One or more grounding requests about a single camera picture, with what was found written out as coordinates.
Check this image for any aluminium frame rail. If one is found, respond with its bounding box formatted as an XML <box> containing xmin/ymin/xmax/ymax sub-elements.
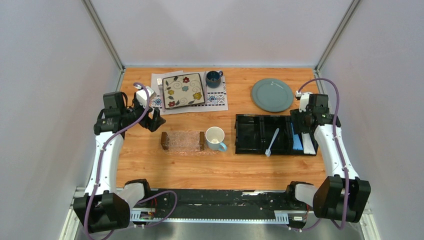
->
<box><xmin>72</xmin><ymin>181</ymin><xmax>371</xmax><ymax>233</ymax></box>

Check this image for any white mug with blue handle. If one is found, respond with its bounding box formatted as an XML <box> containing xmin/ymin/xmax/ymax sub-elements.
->
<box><xmin>205</xmin><ymin>126</ymin><xmax>228</xmax><ymax>152</ymax></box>

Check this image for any light blue toothbrush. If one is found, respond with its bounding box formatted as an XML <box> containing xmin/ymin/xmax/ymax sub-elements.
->
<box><xmin>265</xmin><ymin>128</ymin><xmax>280</xmax><ymax>157</ymax></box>

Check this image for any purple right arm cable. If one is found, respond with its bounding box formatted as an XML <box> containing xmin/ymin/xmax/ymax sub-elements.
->
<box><xmin>286</xmin><ymin>77</ymin><xmax>350</xmax><ymax>232</ymax></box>

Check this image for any white patterned placemat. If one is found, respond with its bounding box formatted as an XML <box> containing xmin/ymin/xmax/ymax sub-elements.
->
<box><xmin>150</xmin><ymin>70</ymin><xmax>228</xmax><ymax>115</ymax></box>

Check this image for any round grey-blue plate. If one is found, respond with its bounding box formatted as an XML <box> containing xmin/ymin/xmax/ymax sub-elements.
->
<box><xmin>251</xmin><ymin>78</ymin><xmax>294</xmax><ymax>113</ymax></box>

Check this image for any square floral ceramic plate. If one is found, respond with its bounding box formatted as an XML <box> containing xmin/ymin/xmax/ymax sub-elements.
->
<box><xmin>162</xmin><ymin>73</ymin><xmax>206</xmax><ymax>110</ymax></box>

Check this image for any blue toothpaste tube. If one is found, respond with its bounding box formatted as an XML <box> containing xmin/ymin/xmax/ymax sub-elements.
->
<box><xmin>292</xmin><ymin>132</ymin><xmax>304</xmax><ymax>151</ymax></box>

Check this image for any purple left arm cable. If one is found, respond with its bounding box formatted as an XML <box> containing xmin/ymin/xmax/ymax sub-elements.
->
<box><xmin>82</xmin><ymin>82</ymin><xmax>178</xmax><ymax>240</ymax></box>

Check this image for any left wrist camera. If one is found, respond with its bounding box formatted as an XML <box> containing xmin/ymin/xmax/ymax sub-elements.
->
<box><xmin>135</xmin><ymin>85</ymin><xmax>157</xmax><ymax>107</ymax></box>

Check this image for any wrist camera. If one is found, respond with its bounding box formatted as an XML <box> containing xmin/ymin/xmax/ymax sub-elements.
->
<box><xmin>135</xmin><ymin>85</ymin><xmax>157</xmax><ymax>107</ymax></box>
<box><xmin>295</xmin><ymin>91</ymin><xmax>312</xmax><ymax>112</ymax></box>

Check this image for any dark blue ceramic cup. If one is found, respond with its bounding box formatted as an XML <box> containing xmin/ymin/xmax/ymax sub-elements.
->
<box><xmin>205</xmin><ymin>70</ymin><xmax>224</xmax><ymax>89</ymax></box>

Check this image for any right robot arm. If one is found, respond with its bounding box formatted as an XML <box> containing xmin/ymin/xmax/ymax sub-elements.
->
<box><xmin>285</xmin><ymin>92</ymin><xmax>371</xmax><ymax>223</ymax></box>

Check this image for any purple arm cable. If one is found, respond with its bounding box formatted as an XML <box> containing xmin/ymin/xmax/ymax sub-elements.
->
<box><xmin>82</xmin><ymin>82</ymin><xmax>178</xmax><ymax>240</ymax></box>
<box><xmin>286</xmin><ymin>77</ymin><xmax>350</xmax><ymax>232</ymax></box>

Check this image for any glass holder with wooden ends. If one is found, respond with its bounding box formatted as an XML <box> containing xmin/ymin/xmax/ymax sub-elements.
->
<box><xmin>160</xmin><ymin>131</ymin><xmax>206</xmax><ymax>153</ymax></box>

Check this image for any black compartment organizer box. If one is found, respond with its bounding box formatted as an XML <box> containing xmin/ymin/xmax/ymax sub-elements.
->
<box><xmin>234</xmin><ymin>114</ymin><xmax>306</xmax><ymax>156</ymax></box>

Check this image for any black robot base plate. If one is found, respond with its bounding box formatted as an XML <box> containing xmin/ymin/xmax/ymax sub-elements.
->
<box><xmin>130</xmin><ymin>188</ymin><xmax>313</xmax><ymax>224</ymax></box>

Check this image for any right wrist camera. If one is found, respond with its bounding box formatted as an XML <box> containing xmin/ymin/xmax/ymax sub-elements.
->
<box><xmin>295</xmin><ymin>91</ymin><xmax>312</xmax><ymax>112</ymax></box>

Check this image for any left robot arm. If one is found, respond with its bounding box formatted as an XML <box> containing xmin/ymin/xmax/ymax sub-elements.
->
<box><xmin>73</xmin><ymin>87</ymin><xmax>166</xmax><ymax>235</ymax></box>

